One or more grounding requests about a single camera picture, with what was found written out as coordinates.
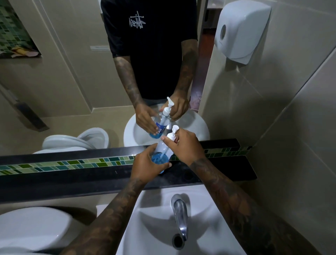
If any white ceramic sink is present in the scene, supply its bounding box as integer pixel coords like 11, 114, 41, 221
115, 184, 247, 255

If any person's right hand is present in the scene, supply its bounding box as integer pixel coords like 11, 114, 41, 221
161, 128, 207, 167

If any sink drain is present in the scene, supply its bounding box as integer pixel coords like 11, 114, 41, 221
172, 234, 185, 250

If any wall mirror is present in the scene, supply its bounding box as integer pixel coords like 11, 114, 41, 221
0, 0, 240, 156

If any person's left hand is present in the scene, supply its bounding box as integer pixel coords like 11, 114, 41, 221
130, 144, 173, 184

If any white paper towel dispenser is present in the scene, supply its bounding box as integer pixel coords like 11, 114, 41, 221
214, 0, 272, 65

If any person's left forearm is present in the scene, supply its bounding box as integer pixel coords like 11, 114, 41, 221
59, 179, 147, 255

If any blue liquid pump bottle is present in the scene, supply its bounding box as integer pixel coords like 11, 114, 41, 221
151, 125, 180, 174

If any black stone ledge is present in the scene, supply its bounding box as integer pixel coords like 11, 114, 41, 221
0, 138, 258, 204

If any chrome faucet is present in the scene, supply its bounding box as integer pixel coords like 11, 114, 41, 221
170, 194, 189, 242

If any person's right forearm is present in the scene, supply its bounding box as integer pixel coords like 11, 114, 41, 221
189, 157, 321, 255

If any white toilet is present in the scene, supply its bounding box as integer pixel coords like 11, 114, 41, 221
0, 207, 98, 255

